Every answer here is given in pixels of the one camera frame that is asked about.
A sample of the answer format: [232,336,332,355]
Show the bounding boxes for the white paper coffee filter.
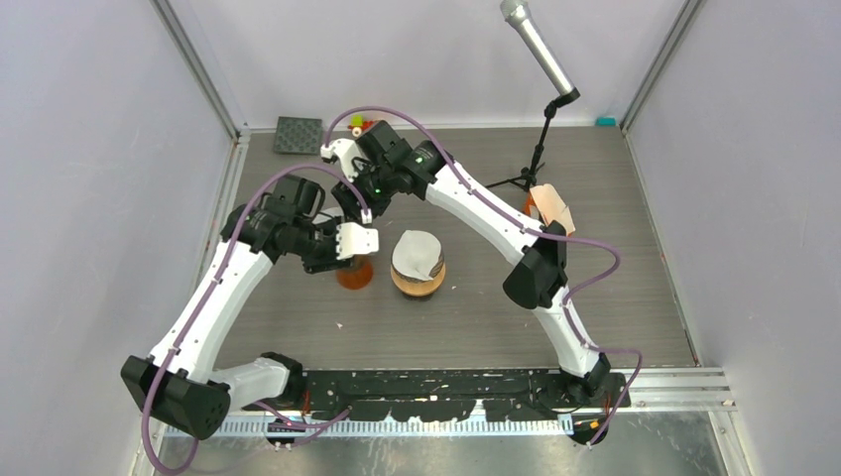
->
[391,230,442,283]

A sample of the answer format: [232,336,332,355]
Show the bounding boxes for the amber glass carafe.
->
[335,255,374,291]

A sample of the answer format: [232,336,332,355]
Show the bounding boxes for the clear smoky glass dripper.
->
[428,253,445,281]

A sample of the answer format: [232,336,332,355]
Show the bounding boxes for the light wooden dripper ring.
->
[389,262,448,300]

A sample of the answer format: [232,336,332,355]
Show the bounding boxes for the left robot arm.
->
[120,175,340,440]

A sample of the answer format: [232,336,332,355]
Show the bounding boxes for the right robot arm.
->
[320,121,611,408]

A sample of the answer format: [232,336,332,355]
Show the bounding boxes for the orange coffee filter box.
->
[523,183,575,236]

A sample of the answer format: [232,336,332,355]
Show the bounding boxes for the colourful toy train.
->
[347,114,378,138]

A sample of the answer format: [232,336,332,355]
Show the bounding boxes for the dark grey building plate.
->
[273,116,323,156]

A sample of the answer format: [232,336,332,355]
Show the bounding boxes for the black microphone tripod stand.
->
[486,95,569,192]

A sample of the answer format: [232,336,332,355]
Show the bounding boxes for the silver microphone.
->
[500,0,580,107]

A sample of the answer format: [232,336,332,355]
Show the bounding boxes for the teal block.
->
[594,116,617,127]

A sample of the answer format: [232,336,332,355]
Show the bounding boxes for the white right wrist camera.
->
[319,138,363,182]

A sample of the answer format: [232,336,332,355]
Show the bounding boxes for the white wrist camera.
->
[319,138,363,182]
[335,209,380,260]

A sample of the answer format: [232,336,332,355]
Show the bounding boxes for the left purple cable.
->
[141,163,373,476]

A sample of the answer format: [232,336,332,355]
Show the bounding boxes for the purple cable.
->
[321,106,644,448]
[141,163,373,476]

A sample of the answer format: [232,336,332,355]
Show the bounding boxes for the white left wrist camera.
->
[335,209,380,260]

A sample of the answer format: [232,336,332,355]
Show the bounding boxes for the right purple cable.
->
[321,106,644,448]

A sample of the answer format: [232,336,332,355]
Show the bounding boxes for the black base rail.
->
[252,369,631,444]

